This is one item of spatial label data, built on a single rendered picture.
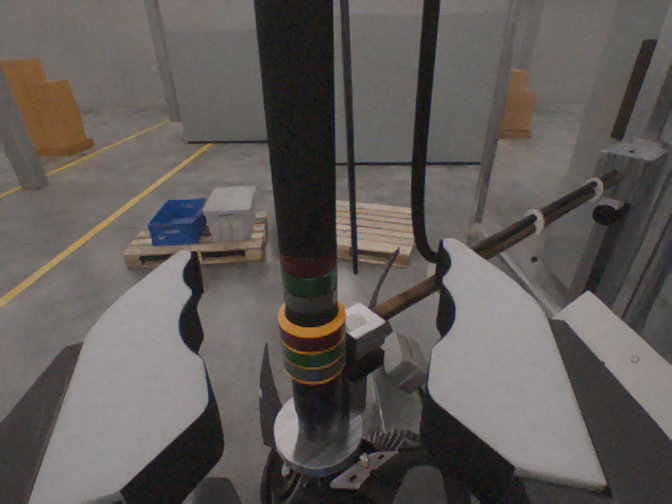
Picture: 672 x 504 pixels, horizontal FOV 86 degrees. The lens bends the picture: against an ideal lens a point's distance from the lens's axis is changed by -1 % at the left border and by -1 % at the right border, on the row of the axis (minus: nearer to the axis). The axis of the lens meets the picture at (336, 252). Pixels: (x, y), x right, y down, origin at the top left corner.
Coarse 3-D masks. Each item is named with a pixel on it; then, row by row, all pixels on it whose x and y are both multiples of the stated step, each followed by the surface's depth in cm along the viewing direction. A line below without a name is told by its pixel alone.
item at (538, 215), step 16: (432, 0) 19; (432, 16) 20; (432, 32) 20; (432, 48) 20; (432, 64) 21; (432, 80) 21; (416, 96) 22; (416, 112) 22; (416, 128) 23; (416, 144) 23; (416, 160) 24; (416, 176) 24; (608, 176) 51; (416, 192) 25; (576, 192) 46; (416, 208) 26; (544, 208) 41; (416, 224) 26; (512, 224) 38; (528, 224) 39; (416, 240) 27; (480, 240) 35; (496, 240) 35; (432, 256) 29; (432, 272) 32
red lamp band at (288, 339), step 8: (344, 320) 23; (280, 328) 23; (344, 328) 23; (280, 336) 23; (288, 336) 22; (296, 336) 22; (328, 336) 22; (336, 336) 22; (288, 344) 22; (296, 344) 22; (304, 344) 22; (312, 344) 22; (320, 344) 22; (328, 344) 22; (336, 344) 23
